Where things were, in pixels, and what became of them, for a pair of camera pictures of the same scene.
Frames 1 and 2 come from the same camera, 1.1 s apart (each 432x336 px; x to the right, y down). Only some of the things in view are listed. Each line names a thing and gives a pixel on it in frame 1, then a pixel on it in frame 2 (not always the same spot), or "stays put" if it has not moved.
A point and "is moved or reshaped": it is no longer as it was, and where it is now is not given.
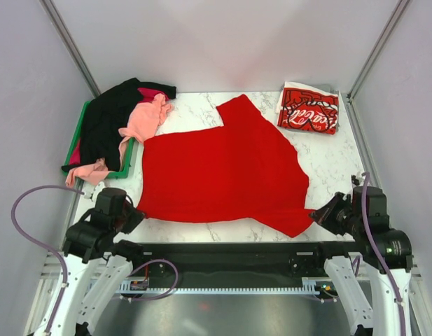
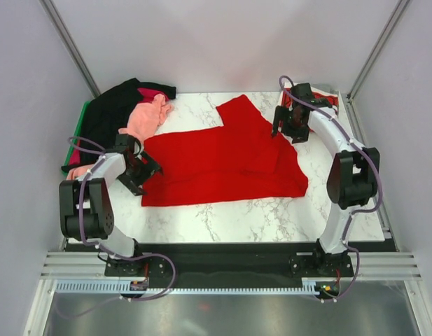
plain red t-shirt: (245, 171) is moved or reshaped
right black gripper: (324, 214) → (300, 135)
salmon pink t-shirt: (145, 116) stays put
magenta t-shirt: (146, 94) stays put
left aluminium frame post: (51, 10) stays put
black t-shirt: (107, 112) stays put
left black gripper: (137, 216) → (150, 169)
